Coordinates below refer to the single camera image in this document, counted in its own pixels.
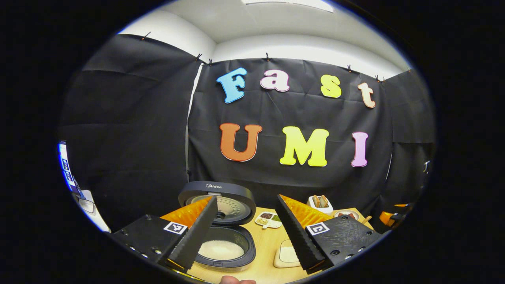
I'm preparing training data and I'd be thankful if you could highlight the black backdrop cloth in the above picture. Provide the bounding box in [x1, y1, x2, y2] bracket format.
[57, 34, 436, 233]

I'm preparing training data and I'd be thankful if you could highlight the white divided bean dish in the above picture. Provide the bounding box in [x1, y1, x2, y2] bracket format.
[254, 212, 282, 229]

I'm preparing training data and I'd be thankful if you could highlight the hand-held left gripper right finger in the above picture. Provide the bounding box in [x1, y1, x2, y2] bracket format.
[275, 194, 383, 275]

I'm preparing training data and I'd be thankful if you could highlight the white side desk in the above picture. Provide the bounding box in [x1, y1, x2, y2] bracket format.
[73, 189, 112, 233]

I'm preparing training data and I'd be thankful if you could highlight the dark grey rice cooker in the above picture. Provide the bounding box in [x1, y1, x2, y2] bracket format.
[178, 181, 257, 273]

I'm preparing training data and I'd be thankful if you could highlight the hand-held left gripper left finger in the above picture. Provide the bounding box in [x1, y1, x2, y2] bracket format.
[107, 196, 219, 273]

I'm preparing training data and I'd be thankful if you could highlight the computer monitor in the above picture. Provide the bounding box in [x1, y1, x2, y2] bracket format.
[58, 141, 84, 198]

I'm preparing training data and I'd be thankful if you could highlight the white toaster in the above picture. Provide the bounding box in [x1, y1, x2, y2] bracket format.
[307, 195, 334, 215]

